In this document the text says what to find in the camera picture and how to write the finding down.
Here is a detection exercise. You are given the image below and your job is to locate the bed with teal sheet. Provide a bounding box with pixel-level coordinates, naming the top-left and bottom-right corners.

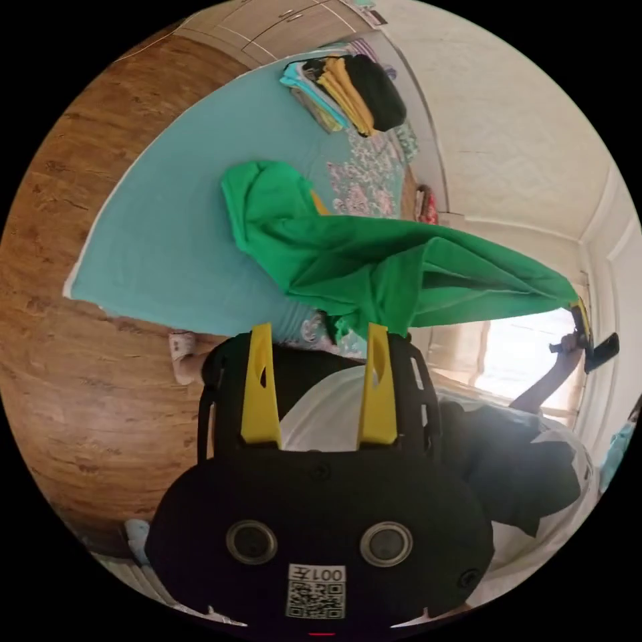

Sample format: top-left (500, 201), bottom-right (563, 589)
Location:
top-left (62, 43), bottom-right (423, 363)

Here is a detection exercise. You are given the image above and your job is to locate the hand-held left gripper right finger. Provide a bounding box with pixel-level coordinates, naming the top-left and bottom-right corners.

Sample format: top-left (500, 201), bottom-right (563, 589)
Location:
top-left (359, 322), bottom-right (400, 448)

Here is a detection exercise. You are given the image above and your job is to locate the red patterned cloth bundle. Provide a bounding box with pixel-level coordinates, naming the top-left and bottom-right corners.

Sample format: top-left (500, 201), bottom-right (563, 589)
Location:
top-left (414, 184), bottom-right (440, 225)

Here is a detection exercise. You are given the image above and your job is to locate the person's body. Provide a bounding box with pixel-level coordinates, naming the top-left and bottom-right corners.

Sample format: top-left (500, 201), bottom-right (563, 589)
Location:
top-left (169, 330), bottom-right (603, 625)

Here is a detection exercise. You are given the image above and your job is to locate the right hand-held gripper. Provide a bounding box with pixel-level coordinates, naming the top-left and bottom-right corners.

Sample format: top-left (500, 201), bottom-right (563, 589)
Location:
top-left (548, 296), bottom-right (598, 363)

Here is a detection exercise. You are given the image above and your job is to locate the pile of clothes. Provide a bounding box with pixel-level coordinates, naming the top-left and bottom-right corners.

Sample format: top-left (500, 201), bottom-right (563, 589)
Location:
top-left (279, 51), bottom-right (408, 138)

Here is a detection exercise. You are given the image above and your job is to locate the green long sleeve shirt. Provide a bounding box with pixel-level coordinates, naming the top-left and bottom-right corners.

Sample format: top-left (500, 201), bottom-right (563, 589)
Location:
top-left (220, 159), bottom-right (578, 343)

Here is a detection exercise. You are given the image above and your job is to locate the window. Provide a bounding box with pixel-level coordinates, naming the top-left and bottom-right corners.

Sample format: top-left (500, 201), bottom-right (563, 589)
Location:
top-left (471, 310), bottom-right (589, 420)

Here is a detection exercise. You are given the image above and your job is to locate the person's right forearm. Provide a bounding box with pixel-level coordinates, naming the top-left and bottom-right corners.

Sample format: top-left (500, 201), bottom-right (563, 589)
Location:
top-left (508, 350), bottom-right (578, 413)

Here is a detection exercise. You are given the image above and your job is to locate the wooden cupboard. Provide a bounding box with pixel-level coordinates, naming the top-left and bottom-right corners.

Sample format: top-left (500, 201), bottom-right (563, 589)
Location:
top-left (173, 0), bottom-right (388, 69)

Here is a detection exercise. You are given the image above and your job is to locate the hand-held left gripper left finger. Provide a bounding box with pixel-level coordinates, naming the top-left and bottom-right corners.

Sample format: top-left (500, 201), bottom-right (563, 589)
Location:
top-left (240, 322), bottom-right (282, 445)

